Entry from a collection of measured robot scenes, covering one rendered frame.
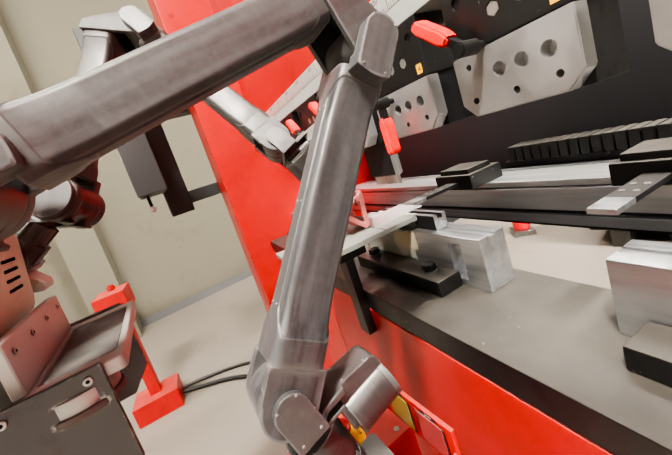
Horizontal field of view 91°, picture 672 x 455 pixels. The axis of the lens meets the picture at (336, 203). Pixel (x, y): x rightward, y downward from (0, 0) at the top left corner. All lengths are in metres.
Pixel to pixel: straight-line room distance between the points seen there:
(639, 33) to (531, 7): 0.56
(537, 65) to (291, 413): 0.42
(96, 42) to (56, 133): 0.57
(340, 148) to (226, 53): 0.14
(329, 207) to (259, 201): 1.19
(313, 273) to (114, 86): 0.23
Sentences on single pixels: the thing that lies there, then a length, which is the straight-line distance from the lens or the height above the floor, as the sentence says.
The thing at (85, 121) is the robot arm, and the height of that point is 1.26.
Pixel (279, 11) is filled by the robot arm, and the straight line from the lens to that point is 0.38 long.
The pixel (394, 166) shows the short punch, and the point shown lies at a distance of 0.71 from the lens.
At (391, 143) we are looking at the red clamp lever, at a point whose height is 1.16.
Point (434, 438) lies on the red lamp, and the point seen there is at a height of 0.81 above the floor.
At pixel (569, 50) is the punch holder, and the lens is 0.41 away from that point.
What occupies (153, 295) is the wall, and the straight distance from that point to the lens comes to 4.29.
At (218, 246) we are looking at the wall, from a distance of 4.26.
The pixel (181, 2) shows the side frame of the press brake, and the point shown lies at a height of 1.93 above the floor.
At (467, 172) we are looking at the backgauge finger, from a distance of 0.86.
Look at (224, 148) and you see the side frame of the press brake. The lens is 1.51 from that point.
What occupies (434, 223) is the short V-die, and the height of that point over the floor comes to 0.98.
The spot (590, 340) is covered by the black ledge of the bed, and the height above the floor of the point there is 0.88.
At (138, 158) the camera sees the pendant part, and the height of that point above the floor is 1.40.
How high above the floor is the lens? 1.18
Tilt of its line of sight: 9 degrees down
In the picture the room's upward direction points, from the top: 18 degrees counter-clockwise
